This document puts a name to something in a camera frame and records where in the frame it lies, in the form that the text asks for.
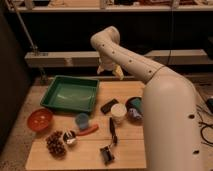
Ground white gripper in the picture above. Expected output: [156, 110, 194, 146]
[97, 53, 124, 80]

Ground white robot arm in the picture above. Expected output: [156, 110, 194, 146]
[90, 26, 204, 171]

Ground white paper cup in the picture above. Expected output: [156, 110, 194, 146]
[111, 103, 127, 124]

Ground blue plastic cup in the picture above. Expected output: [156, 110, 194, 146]
[75, 113, 89, 130]

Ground black and white small cup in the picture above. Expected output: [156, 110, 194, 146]
[63, 131, 77, 146]

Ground black bowl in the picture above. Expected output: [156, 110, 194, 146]
[126, 97, 143, 122]

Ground teal sponge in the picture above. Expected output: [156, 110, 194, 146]
[131, 98, 143, 114]

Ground green plastic tray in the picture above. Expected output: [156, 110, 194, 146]
[40, 75, 99, 113]

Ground purple cloth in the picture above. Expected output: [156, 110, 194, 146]
[128, 108, 142, 121]

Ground orange carrot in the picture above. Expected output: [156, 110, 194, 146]
[77, 124, 99, 136]

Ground black tongs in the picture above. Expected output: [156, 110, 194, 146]
[109, 117, 118, 145]

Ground orange bowl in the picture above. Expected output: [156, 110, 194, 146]
[27, 108, 53, 132]

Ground metal shelf frame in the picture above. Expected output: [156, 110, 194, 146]
[4, 0, 213, 84]

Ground black cables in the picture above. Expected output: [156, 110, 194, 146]
[196, 103, 213, 148]

